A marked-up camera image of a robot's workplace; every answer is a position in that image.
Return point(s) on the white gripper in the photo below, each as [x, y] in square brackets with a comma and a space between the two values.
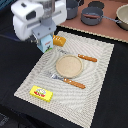
[36, 19]

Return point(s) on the orange toy bread loaf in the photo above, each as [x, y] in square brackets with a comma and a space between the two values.
[59, 41]

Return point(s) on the brown toy sausage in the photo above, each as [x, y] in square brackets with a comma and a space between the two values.
[91, 16]

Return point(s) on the yellow butter box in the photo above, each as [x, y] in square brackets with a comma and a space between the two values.
[41, 93]

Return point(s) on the light blue toy cup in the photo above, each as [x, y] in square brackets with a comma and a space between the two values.
[46, 43]

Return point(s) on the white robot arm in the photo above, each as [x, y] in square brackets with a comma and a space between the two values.
[37, 18]

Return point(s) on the dark grey pot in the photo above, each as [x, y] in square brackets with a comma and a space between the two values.
[72, 8]

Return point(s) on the beige round plate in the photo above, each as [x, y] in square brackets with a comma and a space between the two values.
[69, 66]

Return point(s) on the woven beige placemat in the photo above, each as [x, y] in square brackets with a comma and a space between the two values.
[72, 103]

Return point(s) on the black round lid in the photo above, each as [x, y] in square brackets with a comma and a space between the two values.
[98, 4]

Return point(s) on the pink brown mat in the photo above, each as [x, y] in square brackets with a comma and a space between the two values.
[106, 28]

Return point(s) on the beige pan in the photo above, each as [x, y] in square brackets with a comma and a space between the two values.
[122, 15]

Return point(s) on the fork with orange handle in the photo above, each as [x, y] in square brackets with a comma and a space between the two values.
[68, 81]

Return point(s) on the knife with orange handle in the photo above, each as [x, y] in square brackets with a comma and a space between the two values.
[80, 56]

